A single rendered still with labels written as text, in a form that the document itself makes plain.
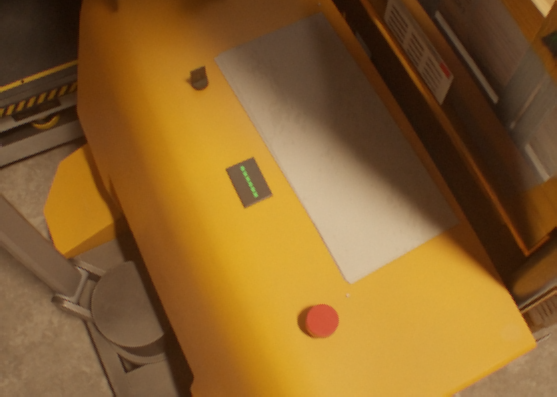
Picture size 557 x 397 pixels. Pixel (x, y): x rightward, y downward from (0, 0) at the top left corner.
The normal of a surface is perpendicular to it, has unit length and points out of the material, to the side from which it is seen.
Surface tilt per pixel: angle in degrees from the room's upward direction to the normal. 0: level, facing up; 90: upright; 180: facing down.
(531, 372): 0
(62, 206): 22
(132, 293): 0
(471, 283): 0
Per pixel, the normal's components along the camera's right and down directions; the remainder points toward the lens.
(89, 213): -0.33, -0.21
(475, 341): 0.01, -0.38
